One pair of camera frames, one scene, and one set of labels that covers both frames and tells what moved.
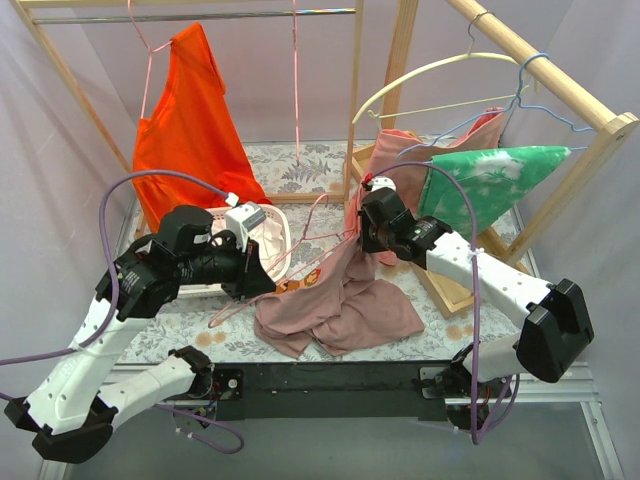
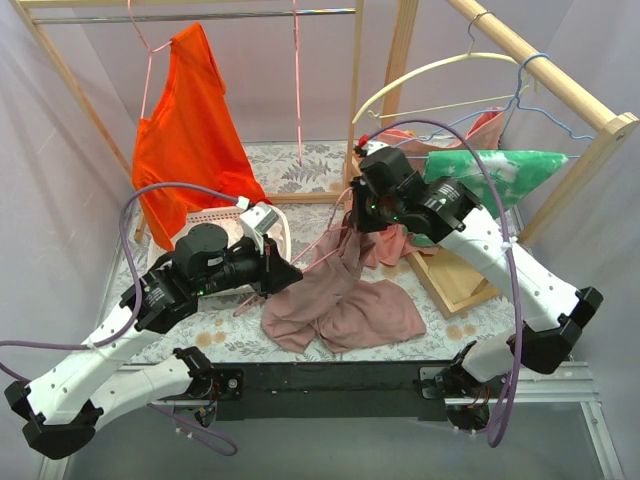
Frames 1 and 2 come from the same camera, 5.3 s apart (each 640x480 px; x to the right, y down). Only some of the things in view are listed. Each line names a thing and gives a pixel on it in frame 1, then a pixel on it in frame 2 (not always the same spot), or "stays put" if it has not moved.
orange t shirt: [190, 131] stays put
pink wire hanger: [238, 309] -> [339, 203]
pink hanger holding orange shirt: [150, 55] stays put
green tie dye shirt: [471, 190] stays put
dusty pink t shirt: [349, 301] stays put
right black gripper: [370, 236] -> [361, 203]
